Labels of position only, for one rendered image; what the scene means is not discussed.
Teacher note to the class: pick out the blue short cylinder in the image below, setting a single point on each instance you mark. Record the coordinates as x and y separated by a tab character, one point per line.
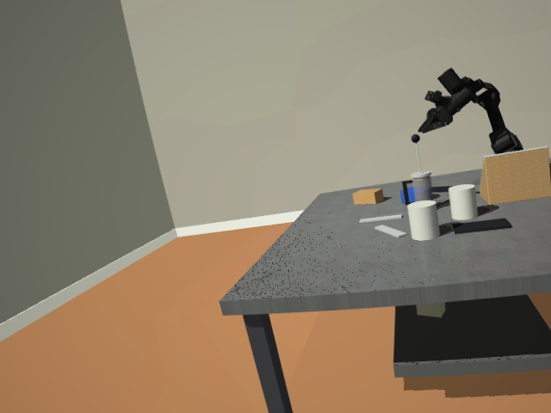
410	193

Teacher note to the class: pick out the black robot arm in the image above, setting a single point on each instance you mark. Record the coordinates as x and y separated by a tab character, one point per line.
464	90

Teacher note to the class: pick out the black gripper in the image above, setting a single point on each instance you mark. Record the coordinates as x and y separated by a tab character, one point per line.
436	117

